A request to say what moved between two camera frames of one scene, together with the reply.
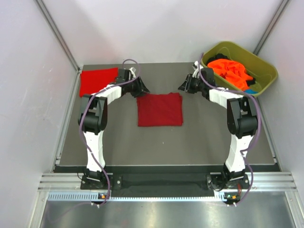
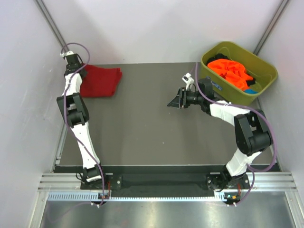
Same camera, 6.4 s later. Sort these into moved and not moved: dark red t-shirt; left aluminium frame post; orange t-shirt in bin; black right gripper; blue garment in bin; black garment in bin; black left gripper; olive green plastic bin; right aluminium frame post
Moved: dark red t-shirt; black right gripper; black left gripper
Not moved: orange t-shirt in bin; left aluminium frame post; black garment in bin; right aluminium frame post; olive green plastic bin; blue garment in bin
